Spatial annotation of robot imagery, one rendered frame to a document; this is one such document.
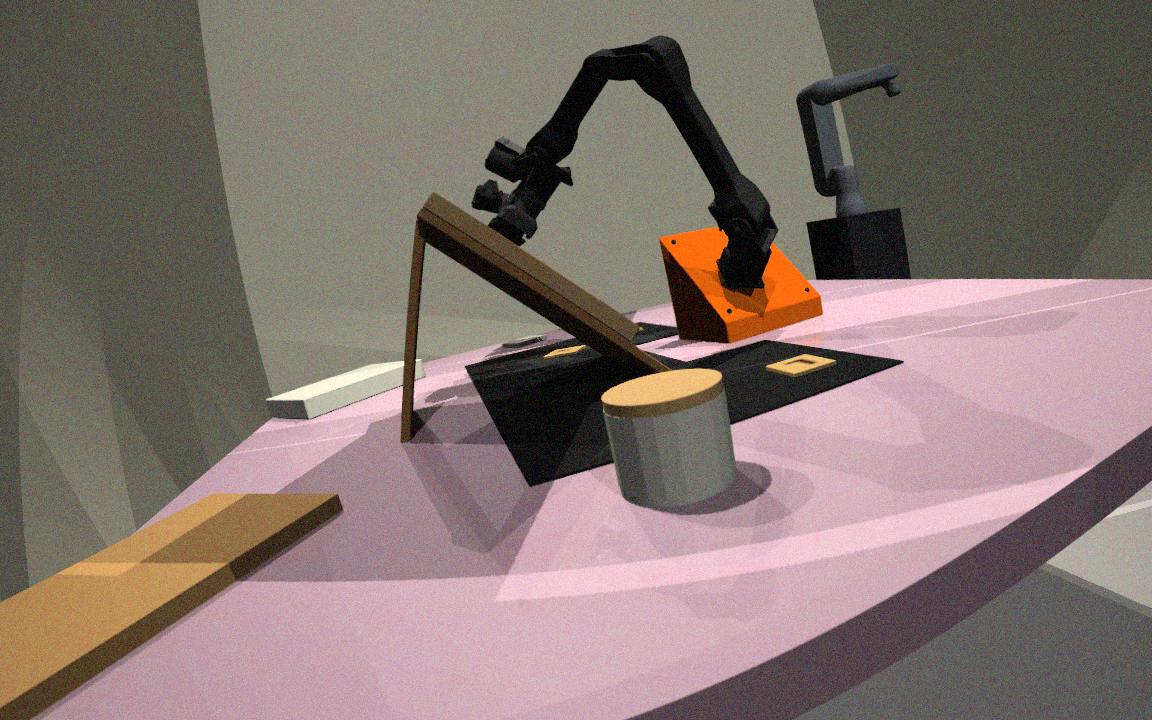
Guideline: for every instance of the cream flat rectangular card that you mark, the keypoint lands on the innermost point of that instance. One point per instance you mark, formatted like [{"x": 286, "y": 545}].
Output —
[{"x": 524, "y": 341}]

